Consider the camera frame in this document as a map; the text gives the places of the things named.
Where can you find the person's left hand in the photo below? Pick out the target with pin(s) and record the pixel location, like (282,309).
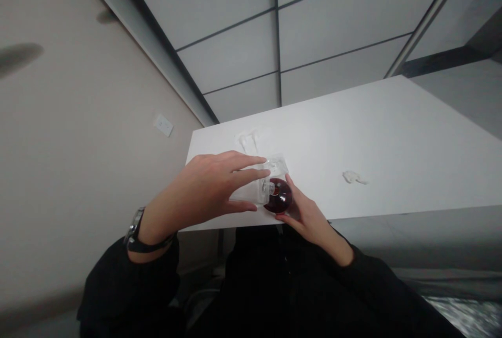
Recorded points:
(196,189)

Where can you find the person's right hand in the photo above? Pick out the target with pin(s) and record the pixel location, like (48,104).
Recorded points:
(313,224)

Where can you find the dark red round bottle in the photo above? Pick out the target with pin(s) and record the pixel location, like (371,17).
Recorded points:
(280,199)

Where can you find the person's body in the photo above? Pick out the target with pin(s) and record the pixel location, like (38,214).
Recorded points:
(274,295)

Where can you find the person's right index finger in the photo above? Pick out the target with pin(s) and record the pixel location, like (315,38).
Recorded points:
(296,193)

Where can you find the crumpled white tissue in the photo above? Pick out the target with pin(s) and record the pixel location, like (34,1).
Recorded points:
(354,177)

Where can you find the clear plastic packet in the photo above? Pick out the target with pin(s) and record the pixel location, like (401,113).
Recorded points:
(251,193)

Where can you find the person's right thumb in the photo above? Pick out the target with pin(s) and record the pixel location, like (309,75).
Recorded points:
(290,221)

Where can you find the white wall socket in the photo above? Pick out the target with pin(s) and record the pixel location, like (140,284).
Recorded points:
(164,125)

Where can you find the person's left middle finger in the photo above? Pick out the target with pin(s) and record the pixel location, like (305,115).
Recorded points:
(239,159)

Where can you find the clear packet with white pipettes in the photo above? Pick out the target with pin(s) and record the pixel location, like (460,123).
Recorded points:
(247,143)

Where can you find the frosted window with dark frame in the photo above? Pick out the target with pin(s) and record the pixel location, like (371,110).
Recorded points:
(274,40)

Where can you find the person's left index finger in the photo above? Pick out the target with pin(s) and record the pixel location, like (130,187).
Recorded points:
(251,177)

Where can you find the person's left thumb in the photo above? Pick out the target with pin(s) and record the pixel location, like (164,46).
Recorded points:
(241,208)

